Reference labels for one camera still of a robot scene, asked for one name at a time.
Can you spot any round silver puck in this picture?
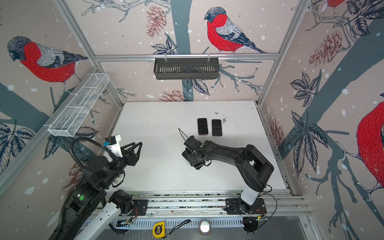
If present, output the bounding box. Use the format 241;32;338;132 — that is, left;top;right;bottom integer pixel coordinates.
199;220;211;235

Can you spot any black corrugated cable left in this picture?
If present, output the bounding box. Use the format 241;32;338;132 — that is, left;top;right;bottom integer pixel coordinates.
49;137;119;240

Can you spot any yellow tape measure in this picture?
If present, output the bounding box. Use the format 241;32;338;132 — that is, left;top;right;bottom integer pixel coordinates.
153;222;166;239

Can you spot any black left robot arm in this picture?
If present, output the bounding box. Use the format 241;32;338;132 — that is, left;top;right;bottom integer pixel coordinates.
50;139;143;240

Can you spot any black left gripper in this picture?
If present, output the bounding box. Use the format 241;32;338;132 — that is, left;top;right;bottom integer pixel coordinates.
102;140;143;188

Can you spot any white phone face down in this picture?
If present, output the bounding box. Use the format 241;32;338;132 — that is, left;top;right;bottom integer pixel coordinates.
211;119;223;137

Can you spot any pink purple phone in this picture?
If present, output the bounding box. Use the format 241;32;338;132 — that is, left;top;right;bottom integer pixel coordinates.
197;118;209;136

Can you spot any black phone case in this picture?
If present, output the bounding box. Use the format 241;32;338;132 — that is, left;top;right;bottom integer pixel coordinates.
182;149;203;170

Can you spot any small circuit board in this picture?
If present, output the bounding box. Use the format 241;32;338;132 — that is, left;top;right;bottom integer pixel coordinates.
116;220;132;228

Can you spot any black wall basket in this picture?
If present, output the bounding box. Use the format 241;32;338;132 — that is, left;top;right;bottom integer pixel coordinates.
154;58;219;80

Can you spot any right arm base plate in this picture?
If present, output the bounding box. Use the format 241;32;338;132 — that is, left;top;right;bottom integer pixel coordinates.
224;198;267;215

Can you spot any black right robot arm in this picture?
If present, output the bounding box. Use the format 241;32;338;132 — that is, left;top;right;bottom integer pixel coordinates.
182;136;275;206

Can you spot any white wire mesh basket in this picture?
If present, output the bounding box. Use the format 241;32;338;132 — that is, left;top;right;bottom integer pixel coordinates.
48;73;110;137

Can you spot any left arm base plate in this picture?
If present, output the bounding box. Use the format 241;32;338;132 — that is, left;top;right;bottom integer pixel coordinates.
129;200;149;217

